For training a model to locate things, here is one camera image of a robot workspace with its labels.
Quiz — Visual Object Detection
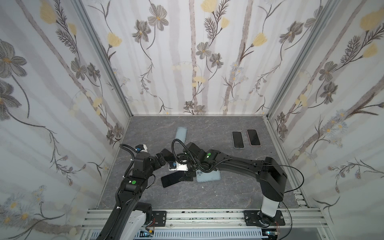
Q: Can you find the aluminium corner frame post left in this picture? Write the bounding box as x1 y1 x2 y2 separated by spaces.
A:
71 0 133 120

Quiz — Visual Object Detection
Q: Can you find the black corrugated cable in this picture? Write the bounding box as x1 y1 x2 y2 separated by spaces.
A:
170 138 211 174
119 143 140 178

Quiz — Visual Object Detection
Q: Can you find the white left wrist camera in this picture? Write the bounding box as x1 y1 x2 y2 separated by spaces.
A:
135 144 148 153

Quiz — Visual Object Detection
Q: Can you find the blue-edged black phone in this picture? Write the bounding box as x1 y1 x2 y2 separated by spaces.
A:
232 131 245 148

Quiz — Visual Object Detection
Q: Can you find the aluminium corner frame post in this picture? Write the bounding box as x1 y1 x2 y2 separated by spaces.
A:
267 1 339 118
71 0 133 120

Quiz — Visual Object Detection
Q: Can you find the light blue case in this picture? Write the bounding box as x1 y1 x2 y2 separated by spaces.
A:
175 127 188 143
196 170 221 183

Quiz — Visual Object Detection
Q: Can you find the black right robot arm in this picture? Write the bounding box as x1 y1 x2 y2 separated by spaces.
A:
171 139 288 219

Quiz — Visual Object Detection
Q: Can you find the black corrugated right cable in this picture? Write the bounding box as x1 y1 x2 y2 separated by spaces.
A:
170 138 211 174

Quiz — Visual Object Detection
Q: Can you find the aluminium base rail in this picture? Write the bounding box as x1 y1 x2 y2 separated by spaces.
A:
81 208 328 230

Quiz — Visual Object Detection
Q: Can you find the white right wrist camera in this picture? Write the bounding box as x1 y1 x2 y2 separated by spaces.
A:
169 161 189 172

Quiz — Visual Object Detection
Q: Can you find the aluminium corner frame post right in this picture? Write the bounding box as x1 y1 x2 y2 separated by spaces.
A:
267 1 339 118

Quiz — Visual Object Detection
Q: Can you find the white cable duct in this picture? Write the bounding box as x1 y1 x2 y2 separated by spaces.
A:
89 229 268 240

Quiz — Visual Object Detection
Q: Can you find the black corrugated left cable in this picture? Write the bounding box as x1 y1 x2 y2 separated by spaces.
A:
119 143 140 178

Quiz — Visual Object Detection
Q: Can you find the purple-edged black phone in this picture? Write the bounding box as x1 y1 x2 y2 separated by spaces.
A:
161 171 194 188

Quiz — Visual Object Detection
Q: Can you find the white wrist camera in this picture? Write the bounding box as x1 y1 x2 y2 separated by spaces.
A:
135 144 148 153
169 161 189 172

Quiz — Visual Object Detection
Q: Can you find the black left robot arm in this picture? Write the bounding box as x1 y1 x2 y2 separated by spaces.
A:
97 145 175 240

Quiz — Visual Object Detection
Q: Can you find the blue-edged phone handled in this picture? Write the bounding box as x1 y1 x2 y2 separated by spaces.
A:
247 129 261 146

